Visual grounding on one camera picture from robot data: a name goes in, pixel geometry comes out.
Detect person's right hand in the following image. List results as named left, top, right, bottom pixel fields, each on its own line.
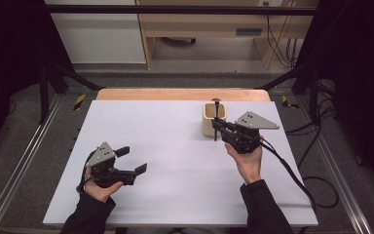
left=224, top=142, right=264, bottom=185

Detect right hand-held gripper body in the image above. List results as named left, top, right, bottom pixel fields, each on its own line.
left=220, top=110, right=281, bottom=155

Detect aluminium floor rail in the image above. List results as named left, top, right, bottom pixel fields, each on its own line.
left=0, top=94, right=62, bottom=234
left=296, top=96, right=374, bottom=234

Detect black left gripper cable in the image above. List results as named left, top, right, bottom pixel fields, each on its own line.
left=76, top=150, right=97, bottom=195

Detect beige wooden holder block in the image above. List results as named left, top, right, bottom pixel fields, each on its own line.
left=202, top=101, right=228, bottom=137

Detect orange tool right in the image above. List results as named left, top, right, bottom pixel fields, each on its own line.
left=280, top=95, right=300, bottom=110

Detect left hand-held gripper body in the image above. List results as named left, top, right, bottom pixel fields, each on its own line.
left=85, top=141, right=137, bottom=189

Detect bundle of hanging cables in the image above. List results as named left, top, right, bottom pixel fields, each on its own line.
left=265, top=14, right=299, bottom=69

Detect black makeup brush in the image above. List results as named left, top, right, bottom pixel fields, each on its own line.
left=211, top=97, right=222, bottom=142

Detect person's left hand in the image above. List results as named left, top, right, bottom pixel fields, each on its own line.
left=83, top=167, right=125, bottom=204

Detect light wooden desk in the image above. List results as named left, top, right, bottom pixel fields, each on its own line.
left=135, top=0, right=319, bottom=70

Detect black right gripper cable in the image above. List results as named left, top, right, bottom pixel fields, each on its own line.
left=258, top=137, right=341, bottom=210

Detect wooden table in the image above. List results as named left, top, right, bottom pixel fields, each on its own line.
left=95, top=88, right=272, bottom=102

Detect white cabinet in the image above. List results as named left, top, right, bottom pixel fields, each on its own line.
left=44, top=0, right=147, bottom=64

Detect black curtain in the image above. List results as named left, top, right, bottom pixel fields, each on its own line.
left=300, top=0, right=374, bottom=196
left=0, top=0, right=76, bottom=160

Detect black horizontal frame bar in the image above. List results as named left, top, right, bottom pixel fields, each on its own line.
left=44, top=4, right=319, bottom=17

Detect white table sheet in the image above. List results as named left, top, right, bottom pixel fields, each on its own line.
left=42, top=99, right=319, bottom=228

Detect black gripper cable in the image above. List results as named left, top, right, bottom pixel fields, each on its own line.
left=258, top=137, right=341, bottom=210
left=76, top=150, right=97, bottom=195

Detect black metal stand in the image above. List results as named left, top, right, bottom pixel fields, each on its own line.
left=38, top=61, right=107, bottom=125
left=255, top=61, right=321, bottom=125

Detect black floor cables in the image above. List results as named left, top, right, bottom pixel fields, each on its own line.
left=284, top=79, right=339, bottom=170

